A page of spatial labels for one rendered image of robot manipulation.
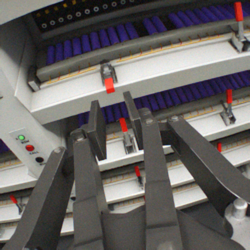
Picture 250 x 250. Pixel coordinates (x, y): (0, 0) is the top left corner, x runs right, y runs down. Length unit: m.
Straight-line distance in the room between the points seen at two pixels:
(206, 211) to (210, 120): 0.57
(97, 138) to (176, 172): 0.53
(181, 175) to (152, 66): 0.41
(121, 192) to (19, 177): 0.32
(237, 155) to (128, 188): 0.39
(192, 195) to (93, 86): 0.64
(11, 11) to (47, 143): 0.26
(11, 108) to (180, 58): 0.33
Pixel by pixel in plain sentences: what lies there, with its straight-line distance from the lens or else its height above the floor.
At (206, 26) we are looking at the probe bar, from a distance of 0.44.
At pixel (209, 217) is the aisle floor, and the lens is 1.00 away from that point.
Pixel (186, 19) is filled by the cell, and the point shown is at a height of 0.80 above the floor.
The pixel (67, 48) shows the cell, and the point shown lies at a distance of 0.44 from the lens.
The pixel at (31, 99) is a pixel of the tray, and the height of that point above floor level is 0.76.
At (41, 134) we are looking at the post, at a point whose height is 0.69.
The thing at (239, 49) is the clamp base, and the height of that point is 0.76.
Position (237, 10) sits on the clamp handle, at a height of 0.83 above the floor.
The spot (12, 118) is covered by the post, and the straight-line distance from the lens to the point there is 0.41.
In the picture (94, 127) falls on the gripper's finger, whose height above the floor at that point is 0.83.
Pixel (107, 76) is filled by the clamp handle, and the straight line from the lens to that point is 0.33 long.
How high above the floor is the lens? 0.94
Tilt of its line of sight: 43 degrees down
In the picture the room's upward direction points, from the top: 17 degrees counter-clockwise
